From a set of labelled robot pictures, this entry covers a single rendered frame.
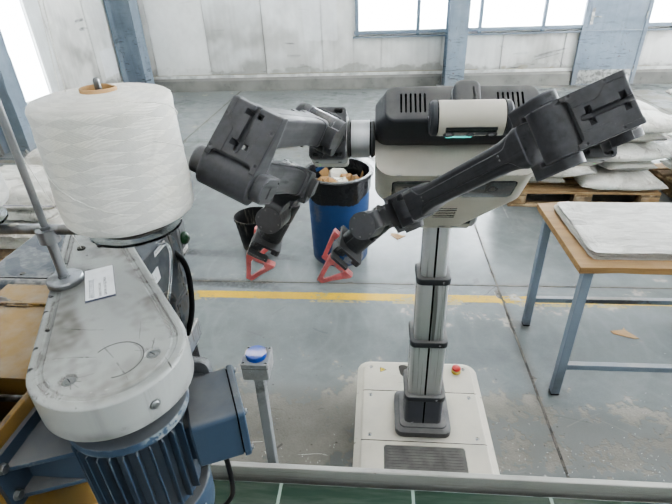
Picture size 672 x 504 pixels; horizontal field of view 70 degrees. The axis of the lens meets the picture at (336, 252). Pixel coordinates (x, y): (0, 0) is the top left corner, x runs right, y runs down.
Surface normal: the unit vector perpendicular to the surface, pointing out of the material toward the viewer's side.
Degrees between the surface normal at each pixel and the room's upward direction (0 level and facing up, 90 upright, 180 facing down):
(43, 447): 0
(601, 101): 63
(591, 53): 90
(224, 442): 90
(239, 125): 54
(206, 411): 1
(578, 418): 0
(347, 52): 90
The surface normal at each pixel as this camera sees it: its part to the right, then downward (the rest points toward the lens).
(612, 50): -0.08, 0.51
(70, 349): -0.04, -0.86
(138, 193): 0.54, 0.32
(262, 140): -0.03, -0.10
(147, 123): 0.82, 0.25
